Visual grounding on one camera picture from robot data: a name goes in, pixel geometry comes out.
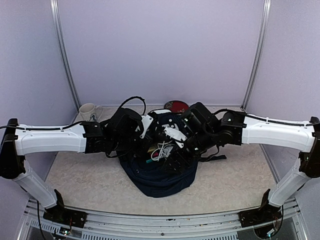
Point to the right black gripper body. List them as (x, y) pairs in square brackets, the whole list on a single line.
[(177, 152)]

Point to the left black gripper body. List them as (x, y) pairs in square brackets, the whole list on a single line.
[(141, 149)]

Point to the yellow highlighter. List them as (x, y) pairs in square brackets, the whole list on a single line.
[(151, 149)]

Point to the white charger adapter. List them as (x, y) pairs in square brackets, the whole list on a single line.
[(166, 151)]

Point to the navy blue backpack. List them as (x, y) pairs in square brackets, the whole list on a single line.
[(151, 178)]

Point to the pink black highlighter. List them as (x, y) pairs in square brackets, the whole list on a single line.
[(155, 154)]

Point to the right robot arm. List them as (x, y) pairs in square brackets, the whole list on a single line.
[(239, 128)]

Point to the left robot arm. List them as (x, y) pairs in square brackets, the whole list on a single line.
[(115, 137)]

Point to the red floral plate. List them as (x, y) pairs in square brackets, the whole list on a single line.
[(176, 106)]

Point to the white paper cup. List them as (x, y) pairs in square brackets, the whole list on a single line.
[(91, 112)]

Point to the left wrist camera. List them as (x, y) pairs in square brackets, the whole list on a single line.
[(150, 123)]

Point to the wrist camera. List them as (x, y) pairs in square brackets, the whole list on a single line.
[(174, 134), (150, 123)]

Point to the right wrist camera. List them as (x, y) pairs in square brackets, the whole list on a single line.
[(174, 134)]

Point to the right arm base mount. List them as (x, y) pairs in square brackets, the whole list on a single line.
[(263, 214)]

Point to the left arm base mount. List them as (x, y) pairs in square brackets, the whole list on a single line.
[(62, 215)]

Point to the metal frame rail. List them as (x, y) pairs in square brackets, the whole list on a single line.
[(101, 225)]

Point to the right corner aluminium post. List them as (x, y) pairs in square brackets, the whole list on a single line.
[(258, 53)]

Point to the corner aluminium post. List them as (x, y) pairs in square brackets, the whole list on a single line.
[(258, 53), (63, 52)]

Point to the left corner aluminium post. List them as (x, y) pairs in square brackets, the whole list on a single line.
[(63, 52)]

